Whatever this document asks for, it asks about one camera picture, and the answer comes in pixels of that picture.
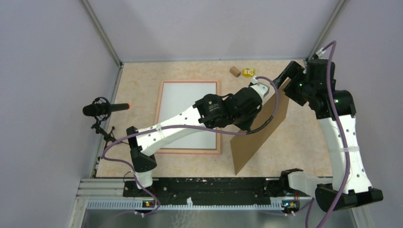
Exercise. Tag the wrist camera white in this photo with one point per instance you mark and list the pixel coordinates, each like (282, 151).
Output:
(260, 88)
(319, 54)

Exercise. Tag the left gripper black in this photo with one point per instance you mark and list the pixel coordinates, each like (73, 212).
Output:
(247, 125)

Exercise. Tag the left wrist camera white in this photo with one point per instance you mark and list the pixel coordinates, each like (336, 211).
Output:
(260, 88)

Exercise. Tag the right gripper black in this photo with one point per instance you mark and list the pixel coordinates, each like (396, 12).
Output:
(292, 71)

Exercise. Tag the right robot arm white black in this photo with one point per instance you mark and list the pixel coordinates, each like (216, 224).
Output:
(349, 187)

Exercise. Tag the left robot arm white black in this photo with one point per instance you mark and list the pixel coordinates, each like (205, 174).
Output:
(209, 113)

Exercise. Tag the white cable duct strip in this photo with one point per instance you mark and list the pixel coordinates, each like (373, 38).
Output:
(136, 204)

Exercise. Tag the blue landscape photo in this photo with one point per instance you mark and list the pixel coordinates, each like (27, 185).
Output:
(185, 104)

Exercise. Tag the small wooden block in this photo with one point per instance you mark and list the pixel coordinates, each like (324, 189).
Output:
(235, 71)

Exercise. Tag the brown cardboard backing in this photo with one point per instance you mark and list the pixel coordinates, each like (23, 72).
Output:
(243, 147)

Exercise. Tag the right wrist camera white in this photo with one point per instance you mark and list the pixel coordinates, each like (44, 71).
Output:
(319, 54)

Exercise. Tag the yellow toy block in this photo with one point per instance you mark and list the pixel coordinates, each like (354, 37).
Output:
(248, 72)

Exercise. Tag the black microphone orange tip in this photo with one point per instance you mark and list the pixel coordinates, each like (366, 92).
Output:
(101, 109)

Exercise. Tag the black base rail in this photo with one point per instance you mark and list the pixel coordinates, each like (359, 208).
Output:
(213, 191)

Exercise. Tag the wooden picture frame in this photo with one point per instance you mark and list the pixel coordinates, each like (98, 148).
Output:
(189, 151)

